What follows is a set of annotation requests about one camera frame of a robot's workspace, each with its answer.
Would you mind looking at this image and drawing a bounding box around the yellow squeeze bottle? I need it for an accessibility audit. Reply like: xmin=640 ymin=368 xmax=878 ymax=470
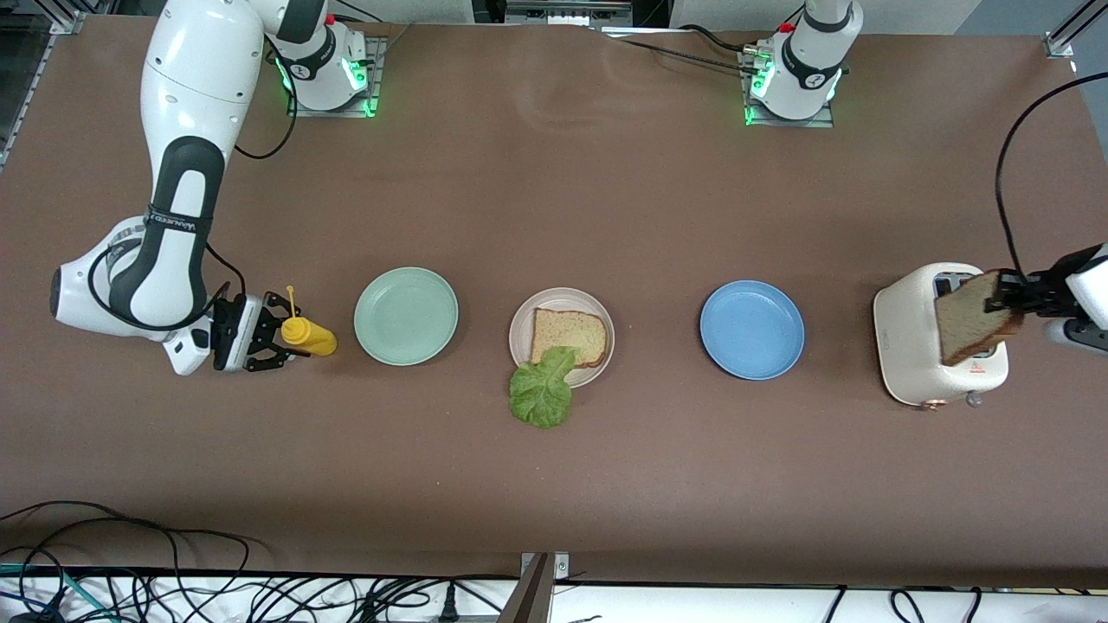
xmin=280 ymin=286 xmax=338 ymax=357

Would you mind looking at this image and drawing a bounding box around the dark crust bread slice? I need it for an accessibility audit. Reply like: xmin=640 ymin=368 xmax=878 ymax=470
xmin=935 ymin=270 xmax=1026 ymax=367

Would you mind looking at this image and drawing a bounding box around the green lettuce leaf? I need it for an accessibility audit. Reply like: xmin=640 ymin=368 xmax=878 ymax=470
xmin=508 ymin=346 xmax=577 ymax=430

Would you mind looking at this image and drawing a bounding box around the light brown bread slice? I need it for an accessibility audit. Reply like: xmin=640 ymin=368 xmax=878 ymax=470
xmin=530 ymin=308 xmax=608 ymax=369

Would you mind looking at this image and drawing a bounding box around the mint green plate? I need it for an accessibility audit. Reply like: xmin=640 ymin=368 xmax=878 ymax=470
xmin=353 ymin=267 xmax=460 ymax=367

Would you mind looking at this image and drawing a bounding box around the beige plate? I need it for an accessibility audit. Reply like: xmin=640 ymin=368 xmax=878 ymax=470
xmin=508 ymin=287 xmax=616 ymax=390

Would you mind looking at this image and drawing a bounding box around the blue plate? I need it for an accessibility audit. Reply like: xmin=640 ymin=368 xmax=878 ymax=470
xmin=699 ymin=279 xmax=806 ymax=382

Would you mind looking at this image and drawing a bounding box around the white toaster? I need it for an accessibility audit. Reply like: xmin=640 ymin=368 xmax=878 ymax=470
xmin=873 ymin=262 xmax=1010 ymax=409

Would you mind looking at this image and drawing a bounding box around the black power strip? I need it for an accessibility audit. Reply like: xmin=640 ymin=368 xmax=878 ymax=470
xmin=472 ymin=0 xmax=672 ymax=29

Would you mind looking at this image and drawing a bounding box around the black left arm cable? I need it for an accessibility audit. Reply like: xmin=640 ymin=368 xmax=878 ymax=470
xmin=995 ymin=73 xmax=1108 ymax=279

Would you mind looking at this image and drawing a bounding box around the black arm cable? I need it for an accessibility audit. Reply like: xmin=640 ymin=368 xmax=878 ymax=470
xmin=995 ymin=73 xmax=1108 ymax=279
xmin=87 ymin=52 xmax=300 ymax=335

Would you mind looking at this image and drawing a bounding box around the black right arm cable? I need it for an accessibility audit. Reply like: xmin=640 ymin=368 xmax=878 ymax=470
xmin=87 ymin=52 xmax=300 ymax=335

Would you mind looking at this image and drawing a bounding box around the black cable looping on table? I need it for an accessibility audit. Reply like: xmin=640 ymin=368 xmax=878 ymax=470
xmin=0 ymin=500 xmax=252 ymax=576

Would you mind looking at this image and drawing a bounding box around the aluminium frame profile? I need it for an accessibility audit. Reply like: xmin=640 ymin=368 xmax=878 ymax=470
xmin=1045 ymin=0 xmax=1108 ymax=60
xmin=0 ymin=7 xmax=87 ymax=170

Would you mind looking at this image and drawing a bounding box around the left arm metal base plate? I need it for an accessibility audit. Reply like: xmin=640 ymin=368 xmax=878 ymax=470
xmin=740 ymin=48 xmax=836 ymax=129

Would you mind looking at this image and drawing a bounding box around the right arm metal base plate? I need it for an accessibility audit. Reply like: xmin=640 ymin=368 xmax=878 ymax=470
xmin=287 ymin=35 xmax=388 ymax=119

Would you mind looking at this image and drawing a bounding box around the teal cable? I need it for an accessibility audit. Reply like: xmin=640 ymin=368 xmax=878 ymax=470
xmin=0 ymin=562 xmax=96 ymax=620

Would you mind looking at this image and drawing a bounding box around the metal camera stand post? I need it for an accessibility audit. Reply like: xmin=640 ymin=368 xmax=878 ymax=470
xmin=498 ymin=551 xmax=572 ymax=623

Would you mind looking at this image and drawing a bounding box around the black base power cable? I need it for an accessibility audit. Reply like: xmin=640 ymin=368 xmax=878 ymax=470
xmin=602 ymin=24 xmax=763 ymax=75

